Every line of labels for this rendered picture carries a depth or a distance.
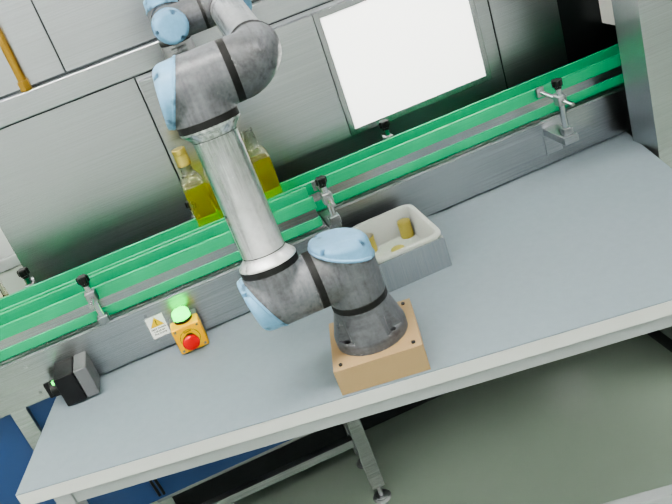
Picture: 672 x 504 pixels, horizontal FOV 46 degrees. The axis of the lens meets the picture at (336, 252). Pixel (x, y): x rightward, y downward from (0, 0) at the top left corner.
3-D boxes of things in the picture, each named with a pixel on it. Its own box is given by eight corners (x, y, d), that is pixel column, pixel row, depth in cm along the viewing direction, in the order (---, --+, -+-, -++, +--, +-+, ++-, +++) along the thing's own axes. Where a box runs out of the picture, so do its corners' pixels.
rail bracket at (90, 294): (113, 317, 191) (89, 270, 185) (114, 331, 185) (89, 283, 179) (98, 323, 191) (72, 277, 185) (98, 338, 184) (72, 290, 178)
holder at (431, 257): (410, 225, 213) (403, 200, 209) (452, 265, 188) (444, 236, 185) (352, 250, 211) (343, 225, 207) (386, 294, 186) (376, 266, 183)
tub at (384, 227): (418, 230, 208) (409, 201, 204) (452, 263, 188) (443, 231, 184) (357, 256, 206) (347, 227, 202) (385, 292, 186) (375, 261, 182)
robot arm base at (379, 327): (412, 342, 155) (397, 300, 151) (338, 364, 157) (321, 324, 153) (403, 303, 169) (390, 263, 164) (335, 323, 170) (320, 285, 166)
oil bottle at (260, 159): (289, 213, 211) (261, 140, 202) (294, 220, 206) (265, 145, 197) (269, 221, 211) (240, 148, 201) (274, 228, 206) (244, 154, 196)
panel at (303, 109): (487, 76, 226) (459, -45, 211) (492, 78, 223) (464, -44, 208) (189, 199, 215) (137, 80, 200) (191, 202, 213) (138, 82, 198)
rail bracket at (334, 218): (329, 206, 206) (314, 162, 201) (348, 228, 191) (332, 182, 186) (319, 210, 206) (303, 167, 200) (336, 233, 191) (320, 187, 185)
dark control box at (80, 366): (101, 377, 194) (85, 349, 190) (101, 394, 187) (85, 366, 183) (68, 391, 193) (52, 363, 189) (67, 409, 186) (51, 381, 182)
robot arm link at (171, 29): (196, -3, 168) (191, -8, 178) (145, 16, 167) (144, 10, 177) (210, 33, 171) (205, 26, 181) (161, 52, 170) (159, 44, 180)
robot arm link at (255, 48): (288, 24, 135) (234, -36, 175) (228, 48, 134) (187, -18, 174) (308, 85, 142) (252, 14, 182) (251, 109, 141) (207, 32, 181)
